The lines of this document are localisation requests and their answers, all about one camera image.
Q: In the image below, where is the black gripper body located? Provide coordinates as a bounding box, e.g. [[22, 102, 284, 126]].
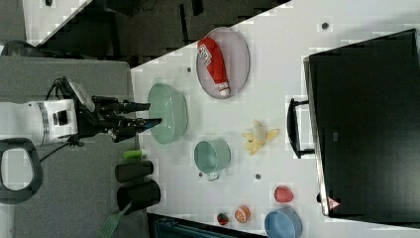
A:
[[76, 96, 133, 143]]

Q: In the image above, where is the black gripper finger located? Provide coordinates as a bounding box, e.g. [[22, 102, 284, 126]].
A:
[[122, 102, 151, 113], [124, 118, 162, 133]]

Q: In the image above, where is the peeled plush banana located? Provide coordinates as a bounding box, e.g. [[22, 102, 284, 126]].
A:
[[242, 120, 280, 156]]

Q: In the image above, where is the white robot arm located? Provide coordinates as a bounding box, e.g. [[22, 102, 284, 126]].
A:
[[1, 99, 161, 146]]

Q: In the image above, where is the black toaster oven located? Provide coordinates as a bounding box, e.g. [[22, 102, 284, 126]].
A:
[[287, 29, 420, 227]]

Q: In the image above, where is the green marker tube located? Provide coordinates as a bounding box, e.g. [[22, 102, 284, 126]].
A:
[[123, 149, 148, 160]]

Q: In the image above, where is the green plastic colander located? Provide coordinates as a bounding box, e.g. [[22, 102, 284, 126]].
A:
[[148, 83, 188, 145]]

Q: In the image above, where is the black cylinder cup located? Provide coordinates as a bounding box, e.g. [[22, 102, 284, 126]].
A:
[[115, 161, 155, 183]]

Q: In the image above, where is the black cylinder container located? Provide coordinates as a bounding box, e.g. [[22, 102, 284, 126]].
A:
[[117, 180, 161, 214]]

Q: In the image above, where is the green metal mug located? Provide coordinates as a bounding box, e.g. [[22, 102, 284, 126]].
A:
[[194, 139, 231, 181]]

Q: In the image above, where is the red plush ketchup bottle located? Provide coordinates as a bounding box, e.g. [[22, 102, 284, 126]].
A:
[[197, 37, 231, 96]]

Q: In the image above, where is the green plastic spatula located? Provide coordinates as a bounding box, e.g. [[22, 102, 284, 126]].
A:
[[100, 203, 131, 238]]

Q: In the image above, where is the grey round plate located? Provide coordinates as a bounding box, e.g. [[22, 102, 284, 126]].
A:
[[196, 28, 250, 99]]

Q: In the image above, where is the red strawberry toy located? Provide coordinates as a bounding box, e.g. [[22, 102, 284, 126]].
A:
[[217, 213, 229, 226]]

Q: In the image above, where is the orange slice toy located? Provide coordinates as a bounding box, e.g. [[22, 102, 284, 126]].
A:
[[235, 205, 251, 223]]

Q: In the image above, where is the red plush apple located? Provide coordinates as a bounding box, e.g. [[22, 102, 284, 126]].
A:
[[274, 186, 294, 203]]

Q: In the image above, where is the blue bowl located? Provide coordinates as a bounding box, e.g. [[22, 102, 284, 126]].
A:
[[264, 206, 303, 238]]

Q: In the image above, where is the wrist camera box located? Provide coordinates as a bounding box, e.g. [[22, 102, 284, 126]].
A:
[[69, 81, 95, 112]]

